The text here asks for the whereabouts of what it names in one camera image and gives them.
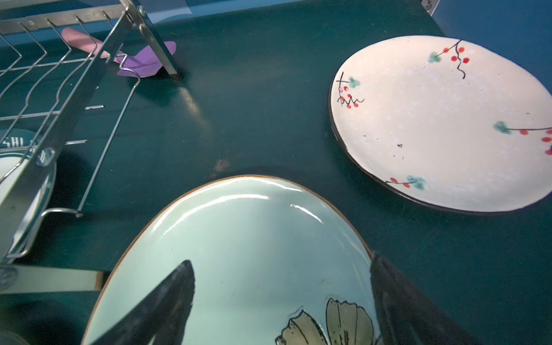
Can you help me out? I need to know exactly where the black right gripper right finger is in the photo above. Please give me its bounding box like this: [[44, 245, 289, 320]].
[[370, 254, 479, 345]]

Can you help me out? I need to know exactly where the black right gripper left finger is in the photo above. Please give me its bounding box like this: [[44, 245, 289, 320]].
[[94, 260, 196, 344]]

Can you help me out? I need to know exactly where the stainless steel dish rack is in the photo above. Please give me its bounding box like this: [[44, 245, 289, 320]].
[[1, 1, 180, 295]]

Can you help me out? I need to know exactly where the light green flower plate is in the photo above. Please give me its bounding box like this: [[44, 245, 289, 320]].
[[83, 175, 382, 344]]

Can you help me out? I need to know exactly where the white red-berry plate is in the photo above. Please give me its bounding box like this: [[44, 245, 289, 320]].
[[329, 35, 551, 214]]

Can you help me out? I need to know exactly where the green rim lettered plate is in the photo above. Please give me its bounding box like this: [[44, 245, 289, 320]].
[[1, 129, 57, 259]]

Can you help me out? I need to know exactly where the pink purple silicone spatula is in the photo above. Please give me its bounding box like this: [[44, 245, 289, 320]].
[[61, 27, 163, 78]]

